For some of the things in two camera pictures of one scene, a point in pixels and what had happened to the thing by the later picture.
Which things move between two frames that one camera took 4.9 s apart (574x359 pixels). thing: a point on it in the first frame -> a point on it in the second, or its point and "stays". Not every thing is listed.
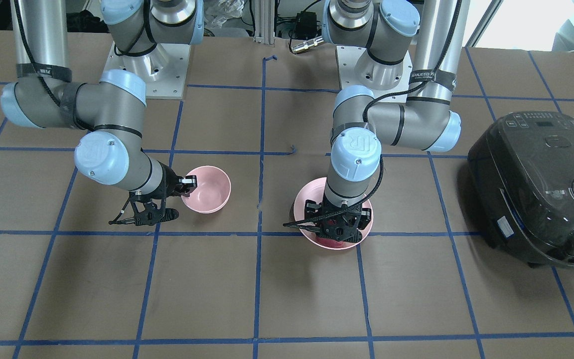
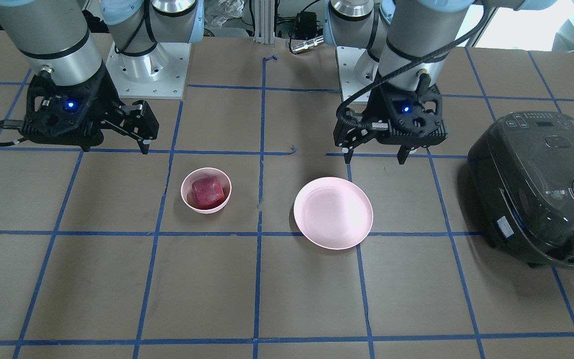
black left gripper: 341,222 -> 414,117
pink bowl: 213,191 stays
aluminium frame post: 264,22 stays
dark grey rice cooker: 537,180 stays
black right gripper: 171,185 -> 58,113
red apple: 329,243 -> 208,193
